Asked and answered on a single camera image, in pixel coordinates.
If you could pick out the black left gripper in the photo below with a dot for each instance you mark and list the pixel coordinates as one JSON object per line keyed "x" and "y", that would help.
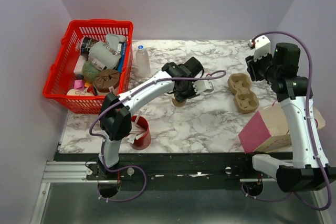
{"x": 180, "y": 98}

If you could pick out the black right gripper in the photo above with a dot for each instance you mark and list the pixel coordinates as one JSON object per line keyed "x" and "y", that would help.
{"x": 251, "y": 66}

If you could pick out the brown paper coffee cup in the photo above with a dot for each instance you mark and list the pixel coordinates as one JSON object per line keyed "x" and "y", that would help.
{"x": 178, "y": 104}

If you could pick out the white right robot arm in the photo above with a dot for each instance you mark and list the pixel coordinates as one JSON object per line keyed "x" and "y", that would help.
{"x": 309, "y": 169}

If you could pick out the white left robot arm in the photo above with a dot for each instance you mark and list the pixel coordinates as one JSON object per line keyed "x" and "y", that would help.
{"x": 117, "y": 110}

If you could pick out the brown cardboard cup carrier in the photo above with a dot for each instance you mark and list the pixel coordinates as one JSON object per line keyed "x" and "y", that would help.
{"x": 245, "y": 100}

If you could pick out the clear plastic water bottle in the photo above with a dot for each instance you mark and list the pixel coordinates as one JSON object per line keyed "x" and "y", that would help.
{"x": 142, "y": 59}

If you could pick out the pink and beige paper bag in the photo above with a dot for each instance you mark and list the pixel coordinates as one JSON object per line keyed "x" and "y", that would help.
{"x": 267, "y": 131}

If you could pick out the red cylindrical straw holder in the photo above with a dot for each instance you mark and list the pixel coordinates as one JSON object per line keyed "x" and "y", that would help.
{"x": 144, "y": 141}

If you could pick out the blue book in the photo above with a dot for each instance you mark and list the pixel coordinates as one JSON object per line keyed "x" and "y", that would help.
{"x": 123, "y": 49}

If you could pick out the brown round lidded box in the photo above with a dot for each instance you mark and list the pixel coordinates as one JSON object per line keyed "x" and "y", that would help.
{"x": 107, "y": 81}

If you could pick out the grey cloth pouch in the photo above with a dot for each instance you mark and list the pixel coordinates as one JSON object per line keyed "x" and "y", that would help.
{"x": 106, "y": 54}

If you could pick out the red plastic shopping basket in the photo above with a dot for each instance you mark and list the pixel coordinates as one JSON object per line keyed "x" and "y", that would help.
{"x": 61, "y": 75}

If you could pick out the pink small packet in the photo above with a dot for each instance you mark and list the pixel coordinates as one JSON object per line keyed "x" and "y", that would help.
{"x": 79, "y": 84}

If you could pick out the dark printed can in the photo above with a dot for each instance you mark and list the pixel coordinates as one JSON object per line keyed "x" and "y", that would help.
{"x": 86, "y": 44}

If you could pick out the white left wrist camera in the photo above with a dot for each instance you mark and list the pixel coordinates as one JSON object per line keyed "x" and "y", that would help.
{"x": 201, "y": 86}

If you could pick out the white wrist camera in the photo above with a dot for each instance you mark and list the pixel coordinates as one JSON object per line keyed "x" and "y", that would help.
{"x": 201, "y": 86}
{"x": 261, "y": 45}

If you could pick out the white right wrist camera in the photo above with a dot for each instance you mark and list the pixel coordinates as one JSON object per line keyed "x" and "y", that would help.
{"x": 261, "y": 45}

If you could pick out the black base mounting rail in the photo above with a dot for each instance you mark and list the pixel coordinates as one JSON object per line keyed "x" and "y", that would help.
{"x": 171, "y": 171}

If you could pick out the aluminium frame rail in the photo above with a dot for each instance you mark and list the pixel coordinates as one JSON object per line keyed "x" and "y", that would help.
{"x": 66, "y": 172}

